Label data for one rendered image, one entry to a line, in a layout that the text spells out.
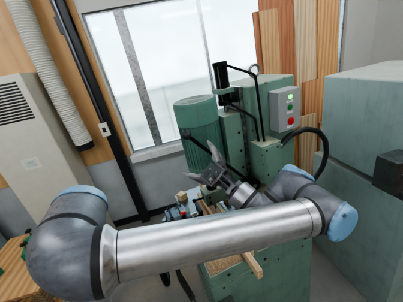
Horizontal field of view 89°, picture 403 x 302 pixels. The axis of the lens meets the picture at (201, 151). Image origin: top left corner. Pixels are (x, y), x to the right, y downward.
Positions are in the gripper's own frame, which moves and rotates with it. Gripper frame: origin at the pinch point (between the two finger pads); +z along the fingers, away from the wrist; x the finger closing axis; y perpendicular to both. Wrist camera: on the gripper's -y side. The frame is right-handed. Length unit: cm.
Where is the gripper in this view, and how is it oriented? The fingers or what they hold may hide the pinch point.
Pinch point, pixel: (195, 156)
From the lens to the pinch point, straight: 77.0
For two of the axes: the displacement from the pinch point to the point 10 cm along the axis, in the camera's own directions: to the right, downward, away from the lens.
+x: -6.1, 7.9, 0.6
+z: -7.2, -5.9, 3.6
